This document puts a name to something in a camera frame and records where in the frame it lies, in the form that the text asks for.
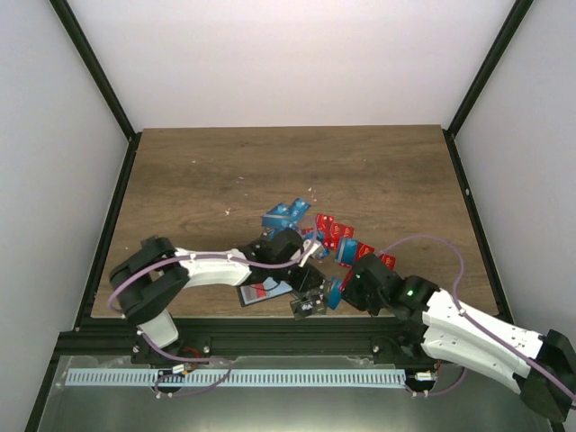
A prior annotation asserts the blue card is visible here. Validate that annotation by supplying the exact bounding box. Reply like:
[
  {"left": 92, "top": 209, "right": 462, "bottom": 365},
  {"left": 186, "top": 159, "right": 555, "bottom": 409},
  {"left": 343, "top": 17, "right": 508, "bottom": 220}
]
[
  {"left": 327, "top": 277, "right": 343, "bottom": 311},
  {"left": 261, "top": 198, "right": 311, "bottom": 230},
  {"left": 335, "top": 238, "right": 359, "bottom": 266}
]

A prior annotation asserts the black VIP card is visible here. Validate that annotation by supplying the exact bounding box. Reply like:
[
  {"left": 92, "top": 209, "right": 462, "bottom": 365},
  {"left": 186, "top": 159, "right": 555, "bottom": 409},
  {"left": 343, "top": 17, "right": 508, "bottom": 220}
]
[{"left": 290, "top": 294, "right": 327, "bottom": 320}]

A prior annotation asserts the red VIP card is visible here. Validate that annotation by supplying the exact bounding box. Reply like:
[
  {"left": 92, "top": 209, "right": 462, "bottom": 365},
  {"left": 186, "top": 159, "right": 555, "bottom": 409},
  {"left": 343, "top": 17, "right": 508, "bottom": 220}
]
[{"left": 242, "top": 283, "right": 273, "bottom": 302}]

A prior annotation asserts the black leather card holder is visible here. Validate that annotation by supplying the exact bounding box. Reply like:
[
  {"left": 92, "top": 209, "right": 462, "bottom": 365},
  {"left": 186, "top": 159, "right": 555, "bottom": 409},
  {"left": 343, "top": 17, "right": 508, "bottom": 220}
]
[{"left": 237, "top": 277, "right": 293, "bottom": 307}]

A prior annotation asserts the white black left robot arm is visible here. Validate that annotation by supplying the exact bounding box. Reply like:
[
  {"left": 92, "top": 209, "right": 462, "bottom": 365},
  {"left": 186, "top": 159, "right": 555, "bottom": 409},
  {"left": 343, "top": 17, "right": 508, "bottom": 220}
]
[{"left": 108, "top": 229, "right": 327, "bottom": 364}]

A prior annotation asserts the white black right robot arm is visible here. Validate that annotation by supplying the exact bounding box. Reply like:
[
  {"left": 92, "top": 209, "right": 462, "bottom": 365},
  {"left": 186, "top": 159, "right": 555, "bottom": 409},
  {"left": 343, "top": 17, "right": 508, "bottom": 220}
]
[{"left": 338, "top": 254, "right": 575, "bottom": 422}]

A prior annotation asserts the blue card beside red cards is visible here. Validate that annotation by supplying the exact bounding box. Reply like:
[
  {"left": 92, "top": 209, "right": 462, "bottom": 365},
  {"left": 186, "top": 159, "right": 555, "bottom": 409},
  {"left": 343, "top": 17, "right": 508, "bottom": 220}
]
[{"left": 335, "top": 238, "right": 359, "bottom": 266}]

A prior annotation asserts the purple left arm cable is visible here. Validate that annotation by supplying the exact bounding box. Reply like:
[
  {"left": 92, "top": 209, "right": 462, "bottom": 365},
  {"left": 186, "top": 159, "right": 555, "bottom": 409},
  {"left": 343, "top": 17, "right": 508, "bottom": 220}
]
[{"left": 107, "top": 218, "right": 325, "bottom": 361}]

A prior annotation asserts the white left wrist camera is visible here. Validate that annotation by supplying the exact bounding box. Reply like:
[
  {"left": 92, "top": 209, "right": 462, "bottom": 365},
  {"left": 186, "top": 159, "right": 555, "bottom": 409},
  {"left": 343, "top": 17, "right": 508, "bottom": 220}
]
[{"left": 297, "top": 238, "right": 324, "bottom": 267}]

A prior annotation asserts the black front frame rail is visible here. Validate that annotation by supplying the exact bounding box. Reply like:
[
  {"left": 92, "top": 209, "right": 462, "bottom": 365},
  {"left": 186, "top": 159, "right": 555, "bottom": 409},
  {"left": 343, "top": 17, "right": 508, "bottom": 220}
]
[{"left": 54, "top": 317, "right": 433, "bottom": 365}]

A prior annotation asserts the light blue slotted cable duct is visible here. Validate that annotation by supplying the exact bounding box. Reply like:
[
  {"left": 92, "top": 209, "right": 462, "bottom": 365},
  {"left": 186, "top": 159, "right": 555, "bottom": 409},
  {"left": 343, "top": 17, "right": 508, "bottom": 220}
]
[{"left": 65, "top": 368, "right": 406, "bottom": 389}]

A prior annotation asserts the black aluminium frame post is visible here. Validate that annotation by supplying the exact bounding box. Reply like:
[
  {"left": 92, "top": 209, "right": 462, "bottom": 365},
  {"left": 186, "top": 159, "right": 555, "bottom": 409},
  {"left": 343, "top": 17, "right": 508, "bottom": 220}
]
[{"left": 447, "top": 0, "right": 535, "bottom": 136}]

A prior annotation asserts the black left frame post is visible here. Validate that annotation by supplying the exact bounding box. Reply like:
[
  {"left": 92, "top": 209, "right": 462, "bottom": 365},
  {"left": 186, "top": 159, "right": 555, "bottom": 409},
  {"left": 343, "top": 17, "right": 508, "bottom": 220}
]
[{"left": 48, "top": 0, "right": 138, "bottom": 141}]

